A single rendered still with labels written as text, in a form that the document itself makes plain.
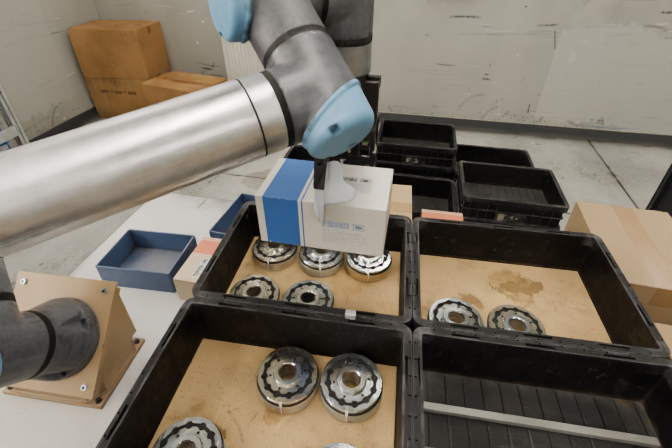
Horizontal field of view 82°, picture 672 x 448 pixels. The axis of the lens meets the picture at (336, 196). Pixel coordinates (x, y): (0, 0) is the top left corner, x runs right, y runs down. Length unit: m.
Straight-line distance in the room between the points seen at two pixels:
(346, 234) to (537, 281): 0.52
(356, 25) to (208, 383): 0.61
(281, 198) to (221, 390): 0.35
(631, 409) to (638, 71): 3.19
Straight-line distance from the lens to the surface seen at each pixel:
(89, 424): 0.97
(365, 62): 0.51
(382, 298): 0.85
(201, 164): 0.34
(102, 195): 0.35
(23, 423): 1.04
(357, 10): 0.49
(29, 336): 0.82
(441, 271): 0.93
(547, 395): 0.81
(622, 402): 0.87
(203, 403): 0.75
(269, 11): 0.41
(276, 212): 0.60
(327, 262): 0.87
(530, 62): 3.56
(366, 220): 0.57
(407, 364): 0.65
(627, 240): 1.16
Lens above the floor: 1.47
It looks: 35 degrees down
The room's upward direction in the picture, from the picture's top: straight up
